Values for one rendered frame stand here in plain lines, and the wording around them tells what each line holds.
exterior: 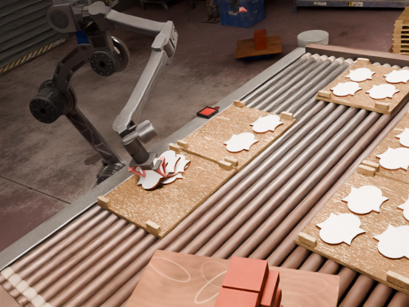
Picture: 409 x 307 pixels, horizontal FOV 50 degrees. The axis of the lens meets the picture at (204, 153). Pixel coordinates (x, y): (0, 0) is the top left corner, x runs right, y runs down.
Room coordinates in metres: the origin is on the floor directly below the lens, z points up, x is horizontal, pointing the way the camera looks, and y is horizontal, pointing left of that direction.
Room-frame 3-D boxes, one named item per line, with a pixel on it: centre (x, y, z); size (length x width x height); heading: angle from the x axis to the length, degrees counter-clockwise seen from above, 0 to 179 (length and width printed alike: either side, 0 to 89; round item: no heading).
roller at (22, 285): (1.63, -0.04, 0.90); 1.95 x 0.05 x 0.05; 132
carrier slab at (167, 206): (1.35, 0.16, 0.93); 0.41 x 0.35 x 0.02; 133
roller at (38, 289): (1.60, -0.08, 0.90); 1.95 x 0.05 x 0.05; 132
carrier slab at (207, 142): (1.63, -0.15, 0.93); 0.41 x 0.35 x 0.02; 132
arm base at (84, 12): (2.02, 0.40, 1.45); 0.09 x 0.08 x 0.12; 160
